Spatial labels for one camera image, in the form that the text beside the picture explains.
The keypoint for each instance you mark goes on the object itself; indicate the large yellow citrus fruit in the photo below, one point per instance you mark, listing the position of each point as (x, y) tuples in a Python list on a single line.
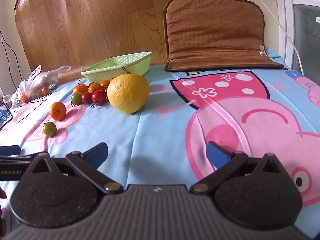
[(128, 93)]

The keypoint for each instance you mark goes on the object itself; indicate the clear plastic bag of produce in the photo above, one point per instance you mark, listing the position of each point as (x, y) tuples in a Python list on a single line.
[(32, 85)]

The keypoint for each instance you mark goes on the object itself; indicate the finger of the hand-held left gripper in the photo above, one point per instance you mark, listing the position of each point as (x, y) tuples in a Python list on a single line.
[(15, 160), (8, 150)]

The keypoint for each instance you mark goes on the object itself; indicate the smartphone in red case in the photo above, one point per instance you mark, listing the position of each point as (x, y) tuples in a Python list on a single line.
[(5, 116)]

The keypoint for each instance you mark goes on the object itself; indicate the green cherry tomato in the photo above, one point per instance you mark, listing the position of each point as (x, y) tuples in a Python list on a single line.
[(76, 98), (49, 129)]

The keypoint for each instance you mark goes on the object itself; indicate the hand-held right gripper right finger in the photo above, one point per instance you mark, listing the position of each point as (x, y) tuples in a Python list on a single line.
[(217, 153)]

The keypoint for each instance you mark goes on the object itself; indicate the dark red cherry tomato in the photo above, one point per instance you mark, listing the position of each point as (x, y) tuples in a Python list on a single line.
[(105, 90)]

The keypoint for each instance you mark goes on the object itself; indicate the brown seat cushion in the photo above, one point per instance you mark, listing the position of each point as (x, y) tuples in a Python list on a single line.
[(215, 30)]

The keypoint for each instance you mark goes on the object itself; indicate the cartoon printed blanket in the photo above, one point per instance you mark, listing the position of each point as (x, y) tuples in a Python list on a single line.
[(162, 125)]

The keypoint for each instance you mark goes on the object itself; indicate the light green plastic basket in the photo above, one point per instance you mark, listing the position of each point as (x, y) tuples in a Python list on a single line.
[(117, 62)]

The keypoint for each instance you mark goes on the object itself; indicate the orange tangerine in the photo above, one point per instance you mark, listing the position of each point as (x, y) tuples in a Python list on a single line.
[(80, 89), (58, 110), (105, 83), (95, 87)]

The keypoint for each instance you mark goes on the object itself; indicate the window frame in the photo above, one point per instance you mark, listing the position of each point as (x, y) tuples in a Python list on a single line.
[(287, 30)]

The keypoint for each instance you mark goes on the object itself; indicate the wood grain vinyl sheet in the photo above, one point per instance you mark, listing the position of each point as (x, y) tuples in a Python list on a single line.
[(87, 25)]

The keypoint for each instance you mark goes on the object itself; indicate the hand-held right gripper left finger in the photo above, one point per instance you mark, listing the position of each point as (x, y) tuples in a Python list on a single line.
[(98, 153)]

